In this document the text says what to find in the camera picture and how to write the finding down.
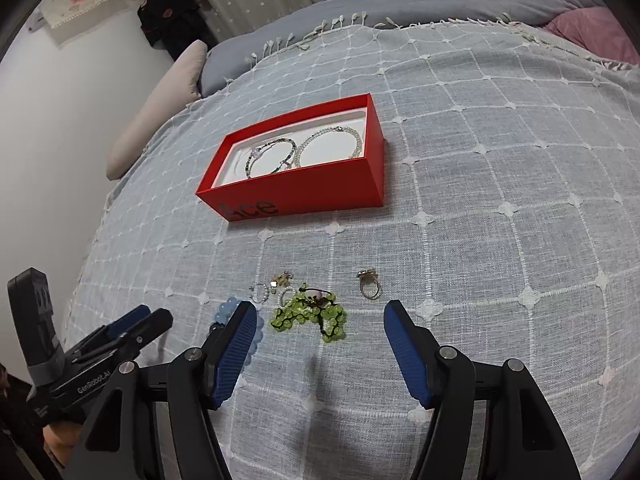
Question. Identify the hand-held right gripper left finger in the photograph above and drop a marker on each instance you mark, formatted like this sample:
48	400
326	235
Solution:
235	352

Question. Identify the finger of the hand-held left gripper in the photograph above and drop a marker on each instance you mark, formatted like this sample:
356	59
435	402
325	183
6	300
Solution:
127	319
150	327

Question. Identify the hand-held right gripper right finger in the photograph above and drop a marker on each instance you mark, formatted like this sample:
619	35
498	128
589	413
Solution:
404	355

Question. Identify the small gold earring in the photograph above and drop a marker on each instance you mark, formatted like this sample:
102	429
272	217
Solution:
282	278

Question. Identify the red cardboard box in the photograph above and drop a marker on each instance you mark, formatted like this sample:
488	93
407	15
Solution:
300	195

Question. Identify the person's left hand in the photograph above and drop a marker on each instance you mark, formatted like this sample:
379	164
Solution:
62	442

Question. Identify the white checked blanket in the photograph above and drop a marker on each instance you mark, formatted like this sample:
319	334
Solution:
475	210

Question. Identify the beige pillow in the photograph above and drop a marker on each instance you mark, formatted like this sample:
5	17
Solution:
160	110

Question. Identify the black hanging garment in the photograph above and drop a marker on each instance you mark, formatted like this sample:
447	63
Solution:
170	15

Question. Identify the pink pillow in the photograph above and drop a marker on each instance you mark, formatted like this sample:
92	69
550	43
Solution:
595	32

